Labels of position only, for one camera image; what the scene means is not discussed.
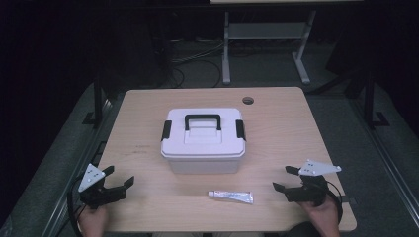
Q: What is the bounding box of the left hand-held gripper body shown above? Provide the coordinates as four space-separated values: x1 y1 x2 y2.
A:
77 163 127 210

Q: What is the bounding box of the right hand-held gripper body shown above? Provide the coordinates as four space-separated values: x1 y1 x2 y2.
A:
285 159 342 207

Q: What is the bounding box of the white ointment tube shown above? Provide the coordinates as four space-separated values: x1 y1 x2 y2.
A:
208 190 255 205

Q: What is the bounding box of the white plastic storage box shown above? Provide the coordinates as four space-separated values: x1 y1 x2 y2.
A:
162 154 245 175

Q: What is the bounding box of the person's right hand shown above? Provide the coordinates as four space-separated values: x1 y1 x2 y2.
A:
297 197 341 231

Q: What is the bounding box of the person's left hand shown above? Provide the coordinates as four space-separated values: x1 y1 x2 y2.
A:
78 205 110 237

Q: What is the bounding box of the person's dark clothing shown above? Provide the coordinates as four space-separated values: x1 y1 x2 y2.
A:
286 221 319 237

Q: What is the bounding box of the black metal stand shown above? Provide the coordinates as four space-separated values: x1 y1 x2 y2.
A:
82 73 107 128
361 70 390 130

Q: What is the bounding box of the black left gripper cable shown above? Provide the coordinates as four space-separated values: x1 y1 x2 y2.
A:
66 177 87 237

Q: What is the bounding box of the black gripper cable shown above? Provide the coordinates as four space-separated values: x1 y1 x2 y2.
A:
66 177 87 237
324 180 344 226

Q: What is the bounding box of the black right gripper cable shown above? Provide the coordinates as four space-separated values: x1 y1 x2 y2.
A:
324 180 344 226

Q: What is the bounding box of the aluminium rail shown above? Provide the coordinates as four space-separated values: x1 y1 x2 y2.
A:
347 97 419 220
41 97 115 237

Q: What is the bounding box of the white metal desk frame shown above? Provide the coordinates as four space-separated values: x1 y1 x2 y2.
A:
221 9 318 86

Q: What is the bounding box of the bundle of floor cables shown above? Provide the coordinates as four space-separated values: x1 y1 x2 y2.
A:
170 38 225 89

